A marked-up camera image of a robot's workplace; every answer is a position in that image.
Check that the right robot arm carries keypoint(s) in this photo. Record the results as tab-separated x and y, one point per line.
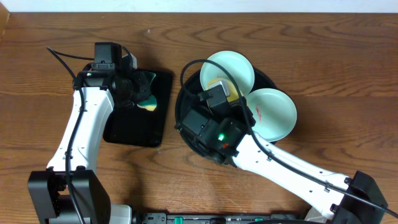
231	140

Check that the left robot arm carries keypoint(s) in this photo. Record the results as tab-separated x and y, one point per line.
68	190

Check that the yellow plate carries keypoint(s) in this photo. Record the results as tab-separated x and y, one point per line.
229	89

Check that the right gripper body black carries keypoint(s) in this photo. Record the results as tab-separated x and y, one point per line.
239	108

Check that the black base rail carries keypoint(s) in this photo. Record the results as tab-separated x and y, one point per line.
164	218

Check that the green yellow sponge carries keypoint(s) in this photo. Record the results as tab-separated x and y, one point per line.
149	104

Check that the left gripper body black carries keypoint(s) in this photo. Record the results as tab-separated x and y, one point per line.
135	91

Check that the light blue plate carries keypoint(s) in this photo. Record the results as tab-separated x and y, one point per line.
274	112
238	66

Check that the black rectangular tray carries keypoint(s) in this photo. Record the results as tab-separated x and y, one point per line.
138	126

